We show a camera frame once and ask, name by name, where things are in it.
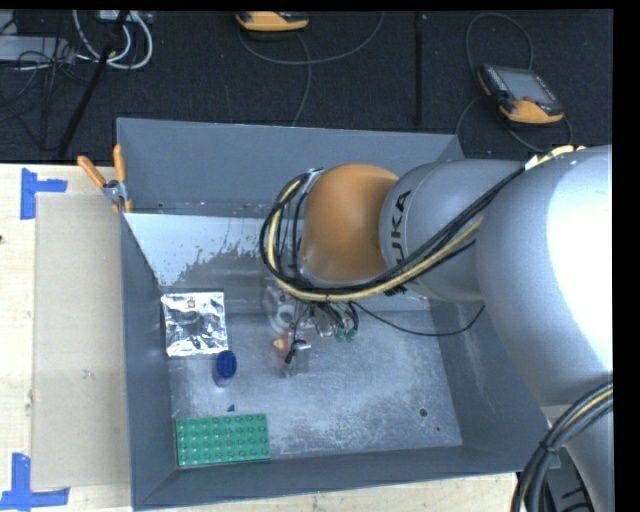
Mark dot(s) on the grey metal bin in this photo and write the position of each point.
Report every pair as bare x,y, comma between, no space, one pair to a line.
350,380

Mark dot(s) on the pale cardboard board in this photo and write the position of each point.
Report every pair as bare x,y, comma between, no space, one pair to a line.
75,340

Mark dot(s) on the blue cup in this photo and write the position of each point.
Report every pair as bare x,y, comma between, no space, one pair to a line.
225,365

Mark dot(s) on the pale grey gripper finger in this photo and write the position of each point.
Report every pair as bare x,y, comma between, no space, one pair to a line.
303,357
287,367

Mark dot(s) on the green studded flat block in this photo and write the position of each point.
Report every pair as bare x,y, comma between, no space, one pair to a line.
222,440

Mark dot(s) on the red and yellow small toy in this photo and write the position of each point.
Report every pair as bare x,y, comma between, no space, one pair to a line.
281,343

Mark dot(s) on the silver foil packet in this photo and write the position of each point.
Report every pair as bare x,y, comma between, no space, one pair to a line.
194,324

